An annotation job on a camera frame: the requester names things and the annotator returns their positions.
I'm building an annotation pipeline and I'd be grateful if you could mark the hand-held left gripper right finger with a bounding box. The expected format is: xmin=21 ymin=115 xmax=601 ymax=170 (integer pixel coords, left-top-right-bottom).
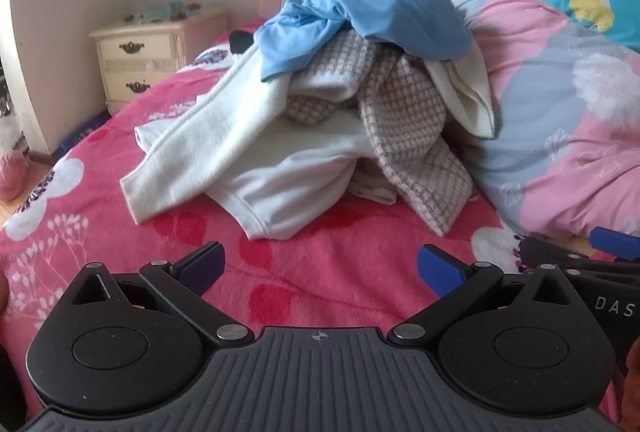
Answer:
xmin=387 ymin=244 xmax=583 ymax=347

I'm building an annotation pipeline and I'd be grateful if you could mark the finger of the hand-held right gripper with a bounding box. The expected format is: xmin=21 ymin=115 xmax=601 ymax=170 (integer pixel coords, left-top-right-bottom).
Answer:
xmin=515 ymin=232 xmax=601 ymax=269
xmin=589 ymin=226 xmax=640 ymax=264

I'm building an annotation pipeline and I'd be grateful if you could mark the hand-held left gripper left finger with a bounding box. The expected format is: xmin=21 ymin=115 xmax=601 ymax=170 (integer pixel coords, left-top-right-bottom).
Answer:
xmin=70 ymin=241 xmax=255 ymax=347

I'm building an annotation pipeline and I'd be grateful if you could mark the blue printed t-shirt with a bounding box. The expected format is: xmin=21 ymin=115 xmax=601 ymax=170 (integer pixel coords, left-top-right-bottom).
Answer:
xmin=257 ymin=0 xmax=475 ymax=82

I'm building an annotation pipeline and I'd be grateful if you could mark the beige folded cloth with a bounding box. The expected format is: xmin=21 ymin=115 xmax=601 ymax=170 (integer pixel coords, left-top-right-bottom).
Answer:
xmin=349 ymin=161 xmax=399 ymax=206

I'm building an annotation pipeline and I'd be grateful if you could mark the pink floral blanket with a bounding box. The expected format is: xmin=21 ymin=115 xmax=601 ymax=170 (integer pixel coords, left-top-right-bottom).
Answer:
xmin=0 ymin=14 xmax=623 ymax=432

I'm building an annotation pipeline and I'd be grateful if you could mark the cream fleece garment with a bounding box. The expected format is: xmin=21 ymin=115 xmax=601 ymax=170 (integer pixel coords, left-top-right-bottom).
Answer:
xmin=120 ymin=39 xmax=361 ymax=227
xmin=425 ymin=57 xmax=497 ymax=139

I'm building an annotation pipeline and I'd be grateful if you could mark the houndstooth knit sweater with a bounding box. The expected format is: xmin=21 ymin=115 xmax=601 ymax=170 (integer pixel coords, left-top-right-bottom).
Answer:
xmin=285 ymin=32 xmax=474 ymax=238

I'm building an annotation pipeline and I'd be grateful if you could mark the pink grey floral quilt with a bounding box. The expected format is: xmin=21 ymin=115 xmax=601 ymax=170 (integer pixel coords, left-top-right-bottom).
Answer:
xmin=447 ymin=0 xmax=640 ymax=258

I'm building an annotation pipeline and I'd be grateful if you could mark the dark blue cloth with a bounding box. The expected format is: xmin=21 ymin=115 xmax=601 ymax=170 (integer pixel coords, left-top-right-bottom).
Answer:
xmin=56 ymin=109 xmax=115 ymax=154

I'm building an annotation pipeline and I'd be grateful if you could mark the pink fluffy object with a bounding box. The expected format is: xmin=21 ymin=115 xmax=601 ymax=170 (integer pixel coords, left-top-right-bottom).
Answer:
xmin=0 ymin=150 xmax=32 ymax=202

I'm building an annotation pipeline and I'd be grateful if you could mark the cream nightstand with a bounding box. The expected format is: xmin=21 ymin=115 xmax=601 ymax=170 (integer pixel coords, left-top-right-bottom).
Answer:
xmin=89 ymin=7 xmax=230 ymax=115

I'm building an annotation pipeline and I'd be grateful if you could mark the teal small object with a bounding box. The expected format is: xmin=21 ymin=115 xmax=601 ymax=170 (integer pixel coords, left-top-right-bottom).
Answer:
xmin=142 ymin=2 xmax=188 ymax=21

